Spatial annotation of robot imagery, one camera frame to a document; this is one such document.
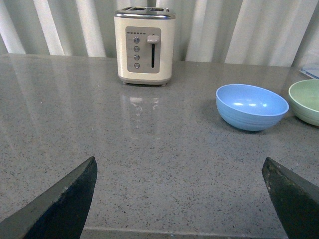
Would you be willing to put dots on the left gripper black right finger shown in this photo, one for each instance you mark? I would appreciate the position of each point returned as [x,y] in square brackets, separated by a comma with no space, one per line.
[295,200]

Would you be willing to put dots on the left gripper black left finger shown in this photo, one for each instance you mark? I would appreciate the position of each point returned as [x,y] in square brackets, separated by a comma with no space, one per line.
[58,213]

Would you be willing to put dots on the cream toaster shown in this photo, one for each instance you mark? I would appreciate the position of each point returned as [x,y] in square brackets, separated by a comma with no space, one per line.
[144,44]

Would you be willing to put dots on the green bowl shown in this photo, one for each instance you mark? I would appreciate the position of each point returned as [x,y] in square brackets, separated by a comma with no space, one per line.
[304,100]

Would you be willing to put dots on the blue bowl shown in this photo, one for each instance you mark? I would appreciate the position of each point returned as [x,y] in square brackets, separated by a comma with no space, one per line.
[250,107]

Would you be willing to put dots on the clear plastic container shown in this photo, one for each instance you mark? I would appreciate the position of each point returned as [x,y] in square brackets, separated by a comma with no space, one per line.
[311,70]

